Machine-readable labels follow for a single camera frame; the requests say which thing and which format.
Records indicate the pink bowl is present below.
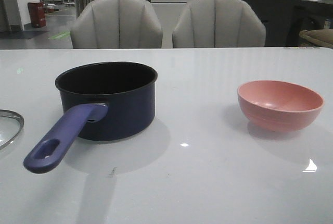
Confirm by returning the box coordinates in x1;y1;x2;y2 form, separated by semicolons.
237;80;324;132

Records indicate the glass lid with blue knob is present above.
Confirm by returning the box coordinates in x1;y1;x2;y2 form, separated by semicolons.
1;109;24;150

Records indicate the dark blue saucepan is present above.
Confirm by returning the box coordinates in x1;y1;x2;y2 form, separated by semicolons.
23;61;158;173

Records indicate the right grey chair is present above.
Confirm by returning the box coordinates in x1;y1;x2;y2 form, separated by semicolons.
172;0;266;48

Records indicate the grey chair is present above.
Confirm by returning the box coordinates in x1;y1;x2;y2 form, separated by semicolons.
70;0;163;49
172;0;266;48

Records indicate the left grey chair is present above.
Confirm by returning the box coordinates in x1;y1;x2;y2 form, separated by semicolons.
70;0;163;49

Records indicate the dark sideboard counter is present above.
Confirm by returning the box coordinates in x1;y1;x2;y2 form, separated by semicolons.
197;0;333;47

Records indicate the red bin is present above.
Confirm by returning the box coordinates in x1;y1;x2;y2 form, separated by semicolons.
28;2;46;28

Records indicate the beige sofa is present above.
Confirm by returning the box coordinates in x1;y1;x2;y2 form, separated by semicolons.
299;29;332;48

